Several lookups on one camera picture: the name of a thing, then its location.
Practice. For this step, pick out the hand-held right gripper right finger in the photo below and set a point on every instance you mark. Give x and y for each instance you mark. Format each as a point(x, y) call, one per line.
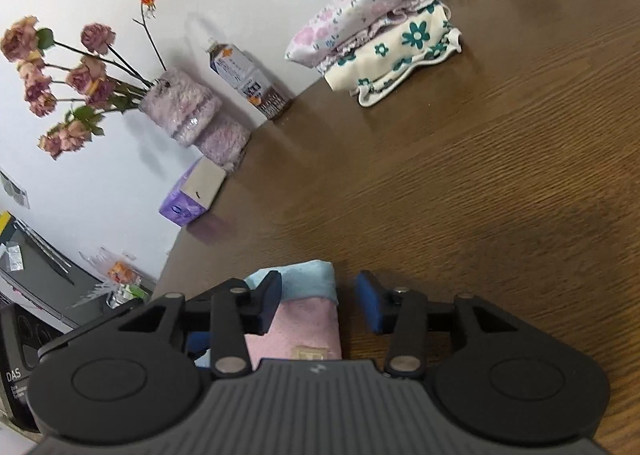
point(367, 305)

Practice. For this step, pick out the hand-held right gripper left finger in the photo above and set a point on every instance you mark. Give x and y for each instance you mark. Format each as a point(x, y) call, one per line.
point(260, 305)

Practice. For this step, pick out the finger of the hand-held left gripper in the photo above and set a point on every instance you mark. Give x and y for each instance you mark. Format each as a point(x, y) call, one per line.
point(197, 341)

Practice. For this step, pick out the pink and blue tank top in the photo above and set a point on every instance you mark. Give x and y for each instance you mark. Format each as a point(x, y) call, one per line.
point(310, 325)

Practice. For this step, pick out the clear plastic bag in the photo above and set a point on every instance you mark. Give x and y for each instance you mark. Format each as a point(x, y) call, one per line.
point(120, 277)

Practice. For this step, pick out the purple tissue box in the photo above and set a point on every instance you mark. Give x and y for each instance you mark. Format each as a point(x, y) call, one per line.
point(185, 205)

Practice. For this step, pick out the pink knitted vase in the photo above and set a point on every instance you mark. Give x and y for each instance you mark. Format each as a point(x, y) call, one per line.
point(185, 105)

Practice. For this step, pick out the tea bottle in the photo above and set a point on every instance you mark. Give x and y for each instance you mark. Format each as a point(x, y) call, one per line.
point(245, 80)

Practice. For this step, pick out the folded cream floral garment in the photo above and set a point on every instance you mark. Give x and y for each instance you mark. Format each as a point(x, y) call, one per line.
point(395, 52)

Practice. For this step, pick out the folded pink floral garment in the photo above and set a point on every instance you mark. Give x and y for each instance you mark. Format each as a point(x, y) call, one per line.
point(350, 15)

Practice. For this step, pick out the dried rose bouquet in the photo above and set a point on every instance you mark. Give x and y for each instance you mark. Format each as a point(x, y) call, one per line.
point(97, 37)

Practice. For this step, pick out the wall picture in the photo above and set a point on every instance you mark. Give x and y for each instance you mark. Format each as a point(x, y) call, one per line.
point(12, 187)

